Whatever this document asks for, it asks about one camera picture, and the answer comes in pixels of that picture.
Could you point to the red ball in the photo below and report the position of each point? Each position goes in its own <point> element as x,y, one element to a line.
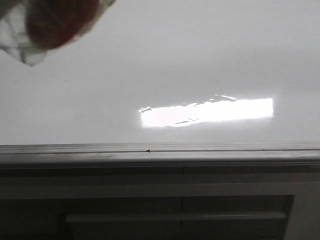
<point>29,29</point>

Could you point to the grey cabinet below whiteboard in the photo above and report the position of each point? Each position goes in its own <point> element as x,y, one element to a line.
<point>161,203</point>

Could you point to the white whiteboard with aluminium frame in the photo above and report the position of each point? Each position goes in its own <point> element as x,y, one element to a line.
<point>171,82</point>

